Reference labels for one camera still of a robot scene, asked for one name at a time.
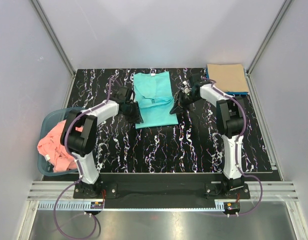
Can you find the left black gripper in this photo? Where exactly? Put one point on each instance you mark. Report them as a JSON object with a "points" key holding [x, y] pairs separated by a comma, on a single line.
{"points": [[136, 118]]}

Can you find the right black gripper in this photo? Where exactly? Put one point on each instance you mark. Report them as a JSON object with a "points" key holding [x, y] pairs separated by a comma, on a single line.
{"points": [[179, 105]]}

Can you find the teal t-shirt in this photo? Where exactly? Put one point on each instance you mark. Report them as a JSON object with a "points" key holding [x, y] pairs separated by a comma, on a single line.
{"points": [[153, 92]]}

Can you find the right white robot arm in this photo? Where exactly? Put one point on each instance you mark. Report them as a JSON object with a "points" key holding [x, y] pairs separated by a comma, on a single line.
{"points": [[231, 122]]}

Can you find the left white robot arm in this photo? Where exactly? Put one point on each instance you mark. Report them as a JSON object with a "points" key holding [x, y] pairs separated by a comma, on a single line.
{"points": [[79, 134]]}

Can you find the folded blue t-shirt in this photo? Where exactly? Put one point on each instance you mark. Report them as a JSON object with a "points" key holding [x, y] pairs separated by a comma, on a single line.
{"points": [[237, 93]]}

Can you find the folded beige t-shirt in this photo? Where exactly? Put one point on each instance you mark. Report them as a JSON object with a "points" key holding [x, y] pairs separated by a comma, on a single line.
{"points": [[227, 78]]}

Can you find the pink t-shirt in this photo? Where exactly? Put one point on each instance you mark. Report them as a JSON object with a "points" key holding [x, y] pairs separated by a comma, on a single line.
{"points": [[54, 152]]}

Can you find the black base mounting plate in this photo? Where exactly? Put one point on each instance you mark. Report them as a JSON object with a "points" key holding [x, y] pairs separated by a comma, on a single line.
{"points": [[177, 188]]}

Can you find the blue plastic basket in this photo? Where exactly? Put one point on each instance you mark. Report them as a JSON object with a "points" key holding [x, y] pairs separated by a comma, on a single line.
{"points": [[49, 122]]}

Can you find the white slotted cable duct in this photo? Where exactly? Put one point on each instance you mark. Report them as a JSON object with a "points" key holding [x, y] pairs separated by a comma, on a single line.
{"points": [[133, 206]]}

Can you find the left aluminium frame post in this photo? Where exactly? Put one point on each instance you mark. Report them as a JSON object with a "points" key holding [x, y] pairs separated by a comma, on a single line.
{"points": [[52, 35]]}

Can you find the aluminium frame post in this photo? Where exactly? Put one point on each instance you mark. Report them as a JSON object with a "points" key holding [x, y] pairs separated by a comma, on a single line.
{"points": [[269, 35], [52, 35]]}

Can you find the right aluminium frame post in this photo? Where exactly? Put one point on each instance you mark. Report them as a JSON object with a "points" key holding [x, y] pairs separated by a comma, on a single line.
{"points": [[269, 35]]}

